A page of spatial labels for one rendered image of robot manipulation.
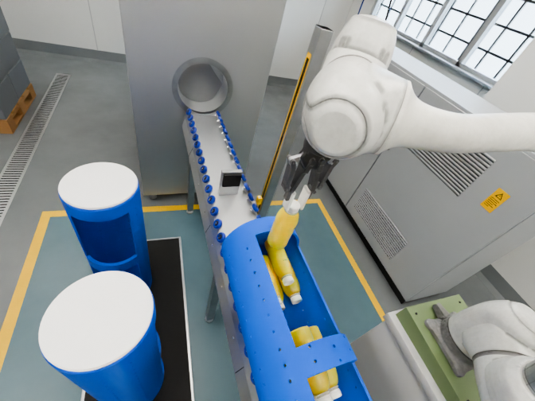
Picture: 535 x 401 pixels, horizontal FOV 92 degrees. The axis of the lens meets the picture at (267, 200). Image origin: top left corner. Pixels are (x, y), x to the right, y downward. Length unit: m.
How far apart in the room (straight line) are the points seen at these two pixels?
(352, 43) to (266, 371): 0.72
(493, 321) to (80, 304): 1.21
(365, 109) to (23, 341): 2.10
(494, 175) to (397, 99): 1.72
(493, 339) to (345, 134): 0.86
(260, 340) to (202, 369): 1.18
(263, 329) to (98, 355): 0.43
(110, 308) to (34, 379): 1.17
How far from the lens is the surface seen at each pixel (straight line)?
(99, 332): 0.92
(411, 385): 1.27
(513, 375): 0.96
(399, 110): 0.37
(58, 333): 0.95
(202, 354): 1.94
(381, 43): 0.49
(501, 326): 1.07
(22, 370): 2.10
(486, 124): 0.46
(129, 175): 1.29
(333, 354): 0.75
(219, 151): 1.64
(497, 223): 2.07
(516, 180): 2.01
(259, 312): 0.77
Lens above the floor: 1.88
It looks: 43 degrees down
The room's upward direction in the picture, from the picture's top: 19 degrees clockwise
